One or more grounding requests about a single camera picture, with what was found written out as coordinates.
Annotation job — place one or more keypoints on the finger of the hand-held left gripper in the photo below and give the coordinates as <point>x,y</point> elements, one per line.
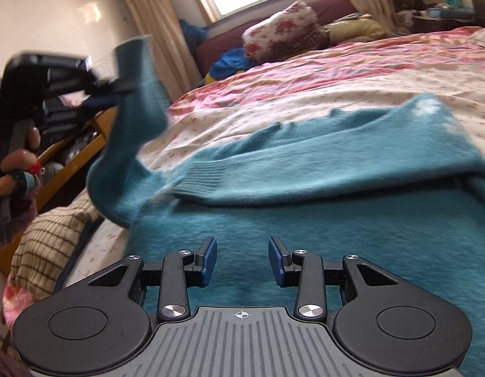
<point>114,85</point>

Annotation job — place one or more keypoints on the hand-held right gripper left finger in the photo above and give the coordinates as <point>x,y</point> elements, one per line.
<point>207,261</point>

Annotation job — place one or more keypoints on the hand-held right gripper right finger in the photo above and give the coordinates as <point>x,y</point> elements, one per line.
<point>277,261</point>

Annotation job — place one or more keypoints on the teal fuzzy sweater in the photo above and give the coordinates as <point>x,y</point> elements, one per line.
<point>344,224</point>

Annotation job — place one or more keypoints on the person's left hand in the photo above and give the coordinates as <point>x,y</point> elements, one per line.
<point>18,165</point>

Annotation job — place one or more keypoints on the wooden nightstand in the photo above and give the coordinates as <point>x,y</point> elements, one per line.
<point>103,123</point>

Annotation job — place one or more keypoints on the dark blue cloth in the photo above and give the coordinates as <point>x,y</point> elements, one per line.
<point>192,33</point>

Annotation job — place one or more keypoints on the blue and yellow garment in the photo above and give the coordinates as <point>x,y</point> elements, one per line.
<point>230,63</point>

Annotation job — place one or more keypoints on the beige plaid cloth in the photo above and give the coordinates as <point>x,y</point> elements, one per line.
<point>50,243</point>

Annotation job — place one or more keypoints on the floral red white pillow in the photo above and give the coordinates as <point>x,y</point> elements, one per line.
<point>289,33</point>

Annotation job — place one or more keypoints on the yellow pillow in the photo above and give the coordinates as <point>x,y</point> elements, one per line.
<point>356,29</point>

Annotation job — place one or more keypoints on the dark wooden cabinet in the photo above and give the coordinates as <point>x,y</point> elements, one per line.
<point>431,21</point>

